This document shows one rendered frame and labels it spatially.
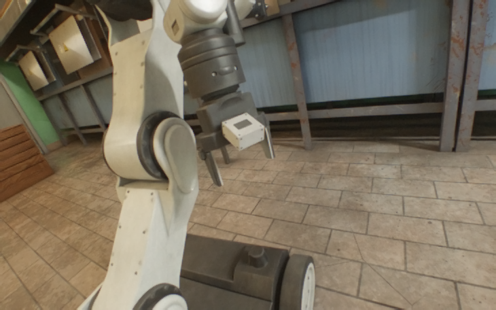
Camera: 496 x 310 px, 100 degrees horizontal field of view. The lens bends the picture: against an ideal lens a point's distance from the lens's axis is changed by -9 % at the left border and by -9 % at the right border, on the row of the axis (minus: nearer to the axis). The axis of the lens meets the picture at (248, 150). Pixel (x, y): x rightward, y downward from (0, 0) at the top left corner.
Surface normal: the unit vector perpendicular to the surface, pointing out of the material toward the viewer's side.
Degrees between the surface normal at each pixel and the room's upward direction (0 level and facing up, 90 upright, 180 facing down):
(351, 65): 90
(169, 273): 90
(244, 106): 81
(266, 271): 0
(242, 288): 45
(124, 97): 60
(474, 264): 0
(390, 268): 0
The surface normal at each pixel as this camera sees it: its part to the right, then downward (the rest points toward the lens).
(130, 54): -0.44, -0.04
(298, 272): -0.25, -0.83
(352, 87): -0.47, 0.48
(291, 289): -0.35, -0.61
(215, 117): 0.50, 0.09
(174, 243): 0.90, -0.04
